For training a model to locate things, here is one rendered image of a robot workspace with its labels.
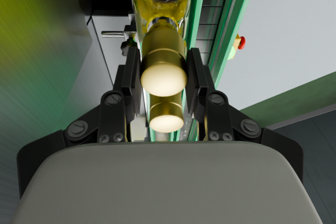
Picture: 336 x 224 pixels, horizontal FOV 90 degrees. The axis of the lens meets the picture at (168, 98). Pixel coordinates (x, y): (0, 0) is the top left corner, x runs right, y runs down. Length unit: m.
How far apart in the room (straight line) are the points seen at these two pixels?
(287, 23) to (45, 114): 0.88
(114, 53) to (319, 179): 3.01
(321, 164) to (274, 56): 2.38
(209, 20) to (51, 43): 0.31
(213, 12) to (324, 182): 2.92
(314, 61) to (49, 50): 1.12
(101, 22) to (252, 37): 0.65
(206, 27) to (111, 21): 0.21
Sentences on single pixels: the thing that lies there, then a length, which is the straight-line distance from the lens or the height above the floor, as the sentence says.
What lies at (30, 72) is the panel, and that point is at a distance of 0.20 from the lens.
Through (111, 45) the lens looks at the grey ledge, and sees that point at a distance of 0.45.
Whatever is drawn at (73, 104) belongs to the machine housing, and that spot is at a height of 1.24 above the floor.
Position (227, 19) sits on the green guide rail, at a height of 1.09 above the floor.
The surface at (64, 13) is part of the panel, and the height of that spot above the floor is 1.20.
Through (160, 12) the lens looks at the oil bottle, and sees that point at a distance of 0.17.
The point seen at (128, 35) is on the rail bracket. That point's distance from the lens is 0.32.
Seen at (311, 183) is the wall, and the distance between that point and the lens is 3.15.
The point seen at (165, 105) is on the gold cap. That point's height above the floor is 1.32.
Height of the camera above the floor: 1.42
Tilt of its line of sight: 40 degrees down
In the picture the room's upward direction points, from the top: 177 degrees clockwise
